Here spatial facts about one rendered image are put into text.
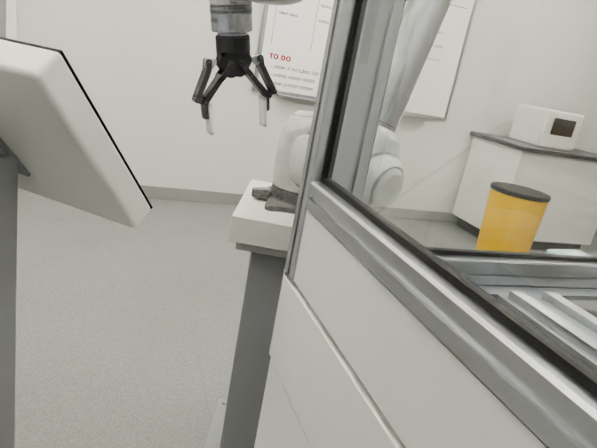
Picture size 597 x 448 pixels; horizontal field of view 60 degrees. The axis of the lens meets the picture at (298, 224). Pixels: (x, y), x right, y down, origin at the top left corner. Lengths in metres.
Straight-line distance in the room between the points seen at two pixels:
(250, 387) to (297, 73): 3.02
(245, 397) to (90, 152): 1.11
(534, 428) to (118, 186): 0.64
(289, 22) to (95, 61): 1.45
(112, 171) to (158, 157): 3.38
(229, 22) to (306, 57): 3.12
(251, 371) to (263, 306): 0.22
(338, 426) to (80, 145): 0.48
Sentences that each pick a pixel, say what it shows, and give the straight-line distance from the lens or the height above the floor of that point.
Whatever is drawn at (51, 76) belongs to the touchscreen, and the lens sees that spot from 0.70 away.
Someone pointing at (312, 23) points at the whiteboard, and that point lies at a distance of 4.27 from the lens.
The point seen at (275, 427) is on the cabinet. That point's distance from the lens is 0.81.
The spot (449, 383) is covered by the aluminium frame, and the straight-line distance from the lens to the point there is 0.42.
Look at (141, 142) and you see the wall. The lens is 4.15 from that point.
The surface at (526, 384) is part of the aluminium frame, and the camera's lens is 0.36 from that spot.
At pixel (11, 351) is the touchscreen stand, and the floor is 0.67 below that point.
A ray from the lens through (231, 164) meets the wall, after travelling 4.25.
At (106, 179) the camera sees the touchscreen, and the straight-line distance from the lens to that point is 0.79.
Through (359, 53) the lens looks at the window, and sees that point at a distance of 0.64.
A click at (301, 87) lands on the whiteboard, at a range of 4.26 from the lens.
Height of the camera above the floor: 1.24
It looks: 17 degrees down
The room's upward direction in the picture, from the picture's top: 11 degrees clockwise
